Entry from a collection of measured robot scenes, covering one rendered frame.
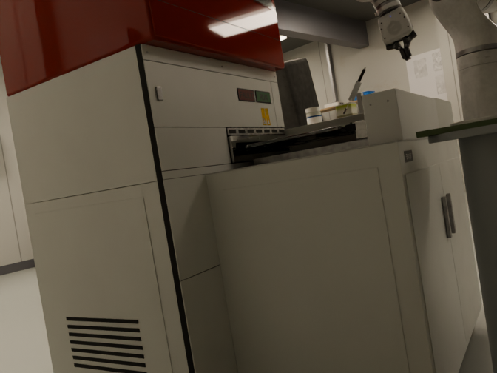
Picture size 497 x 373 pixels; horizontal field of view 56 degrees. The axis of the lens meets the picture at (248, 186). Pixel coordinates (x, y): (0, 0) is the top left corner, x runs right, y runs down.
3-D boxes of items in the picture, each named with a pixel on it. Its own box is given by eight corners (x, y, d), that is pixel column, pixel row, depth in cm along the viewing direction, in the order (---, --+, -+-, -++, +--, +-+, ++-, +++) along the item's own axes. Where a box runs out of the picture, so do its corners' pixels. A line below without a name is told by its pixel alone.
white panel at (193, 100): (157, 180, 139) (134, 45, 138) (285, 163, 207) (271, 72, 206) (165, 179, 137) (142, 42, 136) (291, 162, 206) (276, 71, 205)
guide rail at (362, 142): (254, 167, 175) (253, 159, 175) (257, 166, 177) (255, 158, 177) (387, 143, 149) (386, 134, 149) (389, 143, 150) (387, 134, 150)
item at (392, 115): (368, 146, 130) (360, 95, 130) (414, 140, 177) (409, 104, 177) (402, 140, 125) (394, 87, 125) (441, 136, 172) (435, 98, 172)
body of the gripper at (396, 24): (372, 15, 162) (383, 46, 161) (400, 0, 157) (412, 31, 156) (379, 20, 168) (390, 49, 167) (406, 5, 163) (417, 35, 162)
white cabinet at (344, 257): (245, 420, 156) (204, 175, 154) (347, 320, 237) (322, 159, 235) (452, 456, 121) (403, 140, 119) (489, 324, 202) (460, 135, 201)
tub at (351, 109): (336, 121, 204) (333, 105, 203) (342, 121, 210) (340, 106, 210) (353, 117, 200) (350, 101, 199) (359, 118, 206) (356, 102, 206)
